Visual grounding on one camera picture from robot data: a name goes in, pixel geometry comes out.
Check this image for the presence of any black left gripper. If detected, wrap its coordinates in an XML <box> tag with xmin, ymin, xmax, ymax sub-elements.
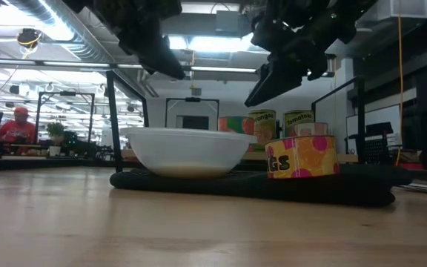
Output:
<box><xmin>98</xmin><ymin>0</ymin><xmax>187</xmax><ymax>80</ymax></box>

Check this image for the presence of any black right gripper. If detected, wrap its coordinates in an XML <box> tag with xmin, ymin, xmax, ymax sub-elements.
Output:
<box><xmin>240</xmin><ymin>0</ymin><xmax>348</xmax><ymax>108</ymax></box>

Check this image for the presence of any tomatoes can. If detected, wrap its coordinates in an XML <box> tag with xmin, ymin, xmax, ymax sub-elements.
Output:
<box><xmin>282</xmin><ymin>109</ymin><xmax>316</xmax><ymax>139</ymax></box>

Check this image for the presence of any oranges can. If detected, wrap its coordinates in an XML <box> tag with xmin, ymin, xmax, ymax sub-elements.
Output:
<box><xmin>248</xmin><ymin>108</ymin><xmax>278</xmax><ymax>148</ymax></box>

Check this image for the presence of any red-orange and teal can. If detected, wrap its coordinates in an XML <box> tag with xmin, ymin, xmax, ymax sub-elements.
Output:
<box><xmin>217</xmin><ymin>116</ymin><xmax>256</xmax><ymax>136</ymax></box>

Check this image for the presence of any short yellow fruit-print can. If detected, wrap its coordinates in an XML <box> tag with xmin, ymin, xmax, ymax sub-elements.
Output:
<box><xmin>265</xmin><ymin>134</ymin><xmax>340</xmax><ymax>180</ymax></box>

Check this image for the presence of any small short pink can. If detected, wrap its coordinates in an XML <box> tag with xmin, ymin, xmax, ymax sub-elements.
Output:
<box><xmin>293</xmin><ymin>122</ymin><xmax>330</xmax><ymax>139</ymax></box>

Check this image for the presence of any clear plastic bowl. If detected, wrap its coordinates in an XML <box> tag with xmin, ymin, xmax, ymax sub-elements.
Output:
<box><xmin>119</xmin><ymin>127</ymin><xmax>259</xmax><ymax>179</ymax></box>

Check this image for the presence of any horizontal overhead beam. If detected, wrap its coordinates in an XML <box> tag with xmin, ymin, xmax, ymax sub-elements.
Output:
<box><xmin>0</xmin><ymin>57</ymin><xmax>335</xmax><ymax>78</ymax></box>

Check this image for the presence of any whiteboard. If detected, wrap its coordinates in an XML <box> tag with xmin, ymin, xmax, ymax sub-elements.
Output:
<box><xmin>345</xmin><ymin>103</ymin><xmax>402</xmax><ymax>150</ymax></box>

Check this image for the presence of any black mat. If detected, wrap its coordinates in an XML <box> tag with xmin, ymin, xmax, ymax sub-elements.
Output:
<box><xmin>109</xmin><ymin>162</ymin><xmax>413</xmax><ymax>208</ymax></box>

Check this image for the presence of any black cart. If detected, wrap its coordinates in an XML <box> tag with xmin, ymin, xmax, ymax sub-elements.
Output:
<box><xmin>345</xmin><ymin>122</ymin><xmax>395</xmax><ymax>165</ymax></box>

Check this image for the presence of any potted green plant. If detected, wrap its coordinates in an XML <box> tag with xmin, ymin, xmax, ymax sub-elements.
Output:
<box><xmin>46</xmin><ymin>122</ymin><xmax>67</xmax><ymax>157</ymax></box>

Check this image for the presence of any round black ceiling fixture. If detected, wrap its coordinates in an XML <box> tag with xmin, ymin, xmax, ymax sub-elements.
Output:
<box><xmin>16</xmin><ymin>27</ymin><xmax>44</xmax><ymax>50</ymax></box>

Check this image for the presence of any person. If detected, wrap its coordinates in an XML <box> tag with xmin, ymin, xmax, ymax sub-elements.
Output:
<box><xmin>0</xmin><ymin>106</ymin><xmax>37</xmax><ymax>154</ymax></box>

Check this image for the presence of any background black metal frame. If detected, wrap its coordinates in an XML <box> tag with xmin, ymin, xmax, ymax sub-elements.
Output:
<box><xmin>165</xmin><ymin>96</ymin><xmax>221</xmax><ymax>131</ymax></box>
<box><xmin>34</xmin><ymin>90</ymin><xmax>96</xmax><ymax>145</ymax></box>

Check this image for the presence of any black wall screen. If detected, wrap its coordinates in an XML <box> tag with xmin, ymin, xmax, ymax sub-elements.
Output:
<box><xmin>181</xmin><ymin>115</ymin><xmax>211</xmax><ymax>131</ymax></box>

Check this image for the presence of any black wire rack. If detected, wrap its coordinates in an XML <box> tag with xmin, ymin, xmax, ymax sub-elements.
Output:
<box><xmin>105</xmin><ymin>69</ymin><xmax>368</xmax><ymax>174</ymax></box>

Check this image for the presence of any silver ventilation duct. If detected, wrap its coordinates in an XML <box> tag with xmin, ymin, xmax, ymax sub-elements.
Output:
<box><xmin>9</xmin><ymin>0</ymin><xmax>116</xmax><ymax>64</ymax></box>

